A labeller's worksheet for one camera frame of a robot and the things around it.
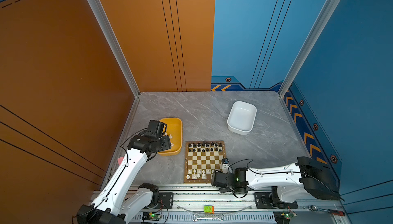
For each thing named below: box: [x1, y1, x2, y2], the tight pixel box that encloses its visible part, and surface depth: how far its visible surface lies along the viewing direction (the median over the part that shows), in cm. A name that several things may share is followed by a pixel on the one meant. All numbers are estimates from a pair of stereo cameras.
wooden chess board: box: [183, 140, 227, 184], surface depth 88 cm
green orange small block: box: [203, 204, 215, 214], surface depth 71 cm
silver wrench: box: [191, 213, 225, 223], surface depth 71 cm
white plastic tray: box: [227, 100, 258, 136], surface depth 107 cm
